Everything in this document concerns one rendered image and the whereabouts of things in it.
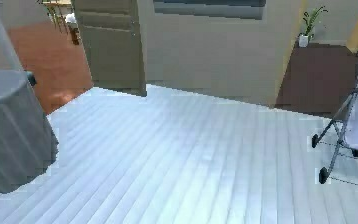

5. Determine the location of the white lamp on dark stand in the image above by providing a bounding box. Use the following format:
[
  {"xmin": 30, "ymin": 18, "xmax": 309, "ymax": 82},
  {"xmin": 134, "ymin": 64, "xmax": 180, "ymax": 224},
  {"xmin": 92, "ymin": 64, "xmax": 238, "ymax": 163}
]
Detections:
[{"xmin": 64, "ymin": 12, "xmax": 81, "ymax": 46}]

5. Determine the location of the olive green room door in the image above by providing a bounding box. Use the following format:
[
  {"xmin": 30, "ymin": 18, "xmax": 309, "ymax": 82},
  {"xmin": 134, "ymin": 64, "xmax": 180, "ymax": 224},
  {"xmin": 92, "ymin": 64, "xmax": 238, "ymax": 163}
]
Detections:
[{"xmin": 70, "ymin": 0, "xmax": 148, "ymax": 98}]

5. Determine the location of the wooden table with thin legs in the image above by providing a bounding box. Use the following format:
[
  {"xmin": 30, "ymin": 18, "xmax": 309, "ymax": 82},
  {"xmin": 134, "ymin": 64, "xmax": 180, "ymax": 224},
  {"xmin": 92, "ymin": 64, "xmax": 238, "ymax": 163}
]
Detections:
[{"xmin": 36, "ymin": 0, "xmax": 73, "ymax": 34}]

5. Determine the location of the green plant in white pot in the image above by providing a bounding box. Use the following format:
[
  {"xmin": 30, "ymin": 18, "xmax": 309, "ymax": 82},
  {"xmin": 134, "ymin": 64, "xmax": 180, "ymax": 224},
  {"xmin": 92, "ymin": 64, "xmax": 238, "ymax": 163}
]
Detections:
[{"xmin": 297, "ymin": 5, "xmax": 329, "ymax": 49}]

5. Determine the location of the dark framed wall picture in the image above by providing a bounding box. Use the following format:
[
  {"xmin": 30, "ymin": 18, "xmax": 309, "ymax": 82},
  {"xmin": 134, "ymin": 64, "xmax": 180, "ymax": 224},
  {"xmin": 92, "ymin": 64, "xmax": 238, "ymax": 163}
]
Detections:
[{"xmin": 152, "ymin": 0, "xmax": 267, "ymax": 21}]

